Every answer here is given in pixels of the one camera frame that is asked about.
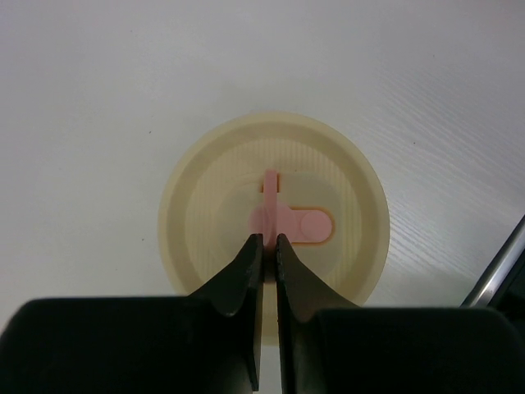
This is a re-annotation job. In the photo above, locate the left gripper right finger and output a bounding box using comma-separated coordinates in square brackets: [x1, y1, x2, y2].
[275, 236, 524, 393]

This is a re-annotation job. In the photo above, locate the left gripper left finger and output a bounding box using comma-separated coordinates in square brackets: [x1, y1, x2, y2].
[1, 235, 263, 393]

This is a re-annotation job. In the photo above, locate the cream round lid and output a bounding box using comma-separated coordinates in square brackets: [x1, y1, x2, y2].
[157, 109, 390, 346]

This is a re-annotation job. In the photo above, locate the aluminium mounting rail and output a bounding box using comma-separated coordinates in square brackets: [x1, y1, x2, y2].
[461, 218, 524, 307]

